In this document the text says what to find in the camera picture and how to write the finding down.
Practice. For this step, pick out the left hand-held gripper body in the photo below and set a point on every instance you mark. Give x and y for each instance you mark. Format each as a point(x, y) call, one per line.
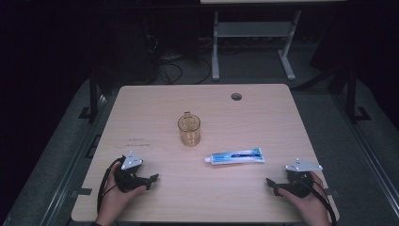
point(128, 180)

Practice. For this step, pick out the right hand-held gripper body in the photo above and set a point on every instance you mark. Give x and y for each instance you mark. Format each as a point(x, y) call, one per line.
point(298, 186)

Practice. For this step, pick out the person's left hand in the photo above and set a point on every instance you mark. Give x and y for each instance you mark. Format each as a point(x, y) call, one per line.
point(111, 201)

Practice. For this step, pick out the person's right hand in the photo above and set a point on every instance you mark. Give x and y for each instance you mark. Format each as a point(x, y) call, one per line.
point(313, 208)

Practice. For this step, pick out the blue and white toothpaste tube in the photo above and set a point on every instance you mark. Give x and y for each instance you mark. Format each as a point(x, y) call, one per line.
point(236, 156)

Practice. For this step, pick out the amber transparent cup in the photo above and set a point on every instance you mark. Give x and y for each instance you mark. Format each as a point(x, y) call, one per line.
point(189, 133)

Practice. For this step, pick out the black metal stand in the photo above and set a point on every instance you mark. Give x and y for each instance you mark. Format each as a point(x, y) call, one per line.
point(93, 94)
point(352, 94)

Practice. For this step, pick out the aluminium rail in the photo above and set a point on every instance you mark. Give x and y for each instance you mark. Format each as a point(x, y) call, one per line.
point(73, 163)
point(367, 150)

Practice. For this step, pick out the white metal table frame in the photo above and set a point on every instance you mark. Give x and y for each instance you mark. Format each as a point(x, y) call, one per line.
point(251, 29)

